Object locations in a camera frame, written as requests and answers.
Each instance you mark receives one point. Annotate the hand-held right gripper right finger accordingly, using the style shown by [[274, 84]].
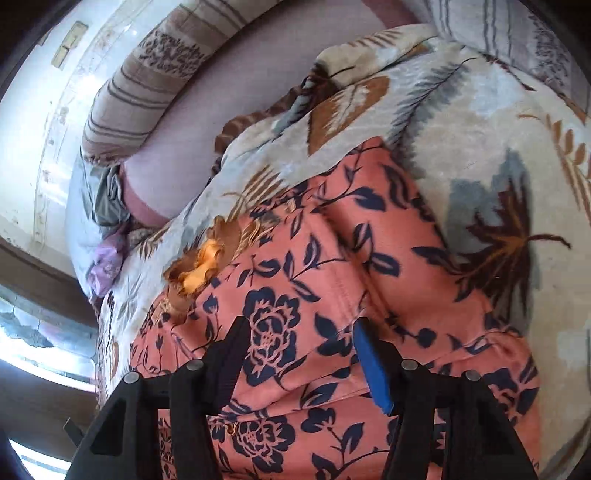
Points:
[[374, 364]]

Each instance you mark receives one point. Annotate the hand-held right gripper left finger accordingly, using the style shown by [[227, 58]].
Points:
[[231, 353]]

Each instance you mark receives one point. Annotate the orange floral garment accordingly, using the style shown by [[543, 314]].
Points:
[[323, 258]]

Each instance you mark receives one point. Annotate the orange satin cloth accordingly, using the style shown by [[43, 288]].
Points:
[[203, 272]]

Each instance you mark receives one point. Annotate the lilac patterned cloth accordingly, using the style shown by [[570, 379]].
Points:
[[106, 263]]

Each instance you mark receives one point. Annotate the grey cloth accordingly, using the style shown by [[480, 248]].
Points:
[[108, 203]]

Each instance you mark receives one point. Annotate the light blue pillow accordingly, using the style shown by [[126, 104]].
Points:
[[78, 221]]

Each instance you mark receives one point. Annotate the leaf print blanket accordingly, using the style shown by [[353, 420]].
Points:
[[461, 152]]

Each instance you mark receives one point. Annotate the pink bed sheet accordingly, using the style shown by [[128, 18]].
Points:
[[221, 92]]

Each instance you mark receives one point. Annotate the brown striped pillow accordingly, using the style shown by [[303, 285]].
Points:
[[152, 78]]

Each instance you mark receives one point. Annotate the grey striped pillow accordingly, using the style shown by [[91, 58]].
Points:
[[485, 23]]

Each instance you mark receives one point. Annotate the window with wooden frame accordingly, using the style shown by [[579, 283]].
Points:
[[27, 350]]

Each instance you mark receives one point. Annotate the wall switch plate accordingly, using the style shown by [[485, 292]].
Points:
[[69, 44]]

